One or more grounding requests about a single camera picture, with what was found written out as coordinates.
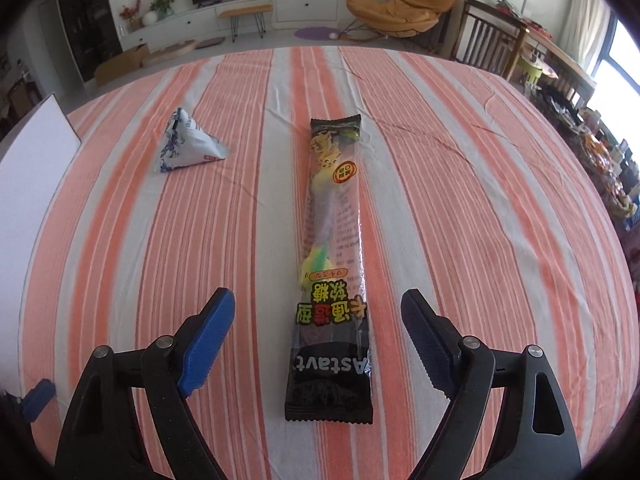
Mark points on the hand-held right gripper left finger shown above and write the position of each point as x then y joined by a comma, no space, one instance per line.
210,345

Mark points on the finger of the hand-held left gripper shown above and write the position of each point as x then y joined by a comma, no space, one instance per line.
40,397

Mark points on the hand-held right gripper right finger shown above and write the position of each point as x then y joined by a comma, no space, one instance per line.
425,345

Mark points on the long black candy packet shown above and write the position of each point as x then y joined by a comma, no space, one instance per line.
330,375

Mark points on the white cardboard box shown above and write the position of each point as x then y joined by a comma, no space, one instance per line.
35,185

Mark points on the woven basket of snacks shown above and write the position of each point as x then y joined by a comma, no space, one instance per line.
612,180

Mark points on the orange striped tablecloth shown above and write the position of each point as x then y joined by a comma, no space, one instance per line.
450,185

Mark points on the white triangular snack packet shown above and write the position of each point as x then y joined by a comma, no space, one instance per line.
187,147

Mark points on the black tray of packets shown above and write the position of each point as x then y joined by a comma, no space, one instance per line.
555,102

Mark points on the brown cardboard box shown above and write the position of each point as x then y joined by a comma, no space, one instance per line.
120,65

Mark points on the green plastic stool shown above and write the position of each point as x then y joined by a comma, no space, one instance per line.
530,70

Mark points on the wooden dining chairs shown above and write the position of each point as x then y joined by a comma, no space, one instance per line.
20,100

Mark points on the wooden slatted bench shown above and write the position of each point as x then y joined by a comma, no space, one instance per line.
480,35

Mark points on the purple round mat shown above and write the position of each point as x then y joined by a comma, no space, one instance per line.
312,33

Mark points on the white round vase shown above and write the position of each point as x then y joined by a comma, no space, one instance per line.
149,18

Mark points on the small wooden bench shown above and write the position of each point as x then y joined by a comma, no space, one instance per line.
245,11

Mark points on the orange lounge chair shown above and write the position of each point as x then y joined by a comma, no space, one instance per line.
395,10

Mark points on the large dark-framed window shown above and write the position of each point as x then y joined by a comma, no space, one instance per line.
622,70

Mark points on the red flower arrangement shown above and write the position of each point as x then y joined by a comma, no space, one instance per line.
130,12

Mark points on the grey curtain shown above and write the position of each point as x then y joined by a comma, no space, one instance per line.
442,0

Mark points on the leafy plant in vase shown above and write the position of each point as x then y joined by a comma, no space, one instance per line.
164,2

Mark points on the dark glass display cabinet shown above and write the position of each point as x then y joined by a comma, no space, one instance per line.
85,20

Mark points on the white television cabinet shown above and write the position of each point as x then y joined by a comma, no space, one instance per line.
300,7

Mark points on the white curtain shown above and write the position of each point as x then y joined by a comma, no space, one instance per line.
590,20

